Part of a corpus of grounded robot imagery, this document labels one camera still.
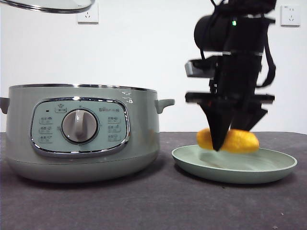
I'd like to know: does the white wall socket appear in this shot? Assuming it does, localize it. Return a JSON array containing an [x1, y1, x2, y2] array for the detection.
[[281, 5, 301, 27], [77, 4, 99, 24]]

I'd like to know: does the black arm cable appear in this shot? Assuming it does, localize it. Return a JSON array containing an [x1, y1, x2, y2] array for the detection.
[[255, 40, 277, 88]]

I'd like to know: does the pale green round plate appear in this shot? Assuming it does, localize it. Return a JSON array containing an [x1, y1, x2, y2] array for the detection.
[[171, 144, 298, 184]]

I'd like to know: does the yellow corn cob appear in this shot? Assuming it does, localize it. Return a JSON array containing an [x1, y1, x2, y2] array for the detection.
[[196, 128, 260, 154]]

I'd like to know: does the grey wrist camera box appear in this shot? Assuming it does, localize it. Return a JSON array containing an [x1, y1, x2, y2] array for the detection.
[[184, 57, 219, 79]]

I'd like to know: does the pale green electric steamer pot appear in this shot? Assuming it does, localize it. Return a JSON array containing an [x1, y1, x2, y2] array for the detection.
[[0, 83, 175, 184]]

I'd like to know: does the glass lid with green knob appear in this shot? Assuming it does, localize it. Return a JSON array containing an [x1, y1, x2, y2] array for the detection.
[[0, 0, 93, 14]]

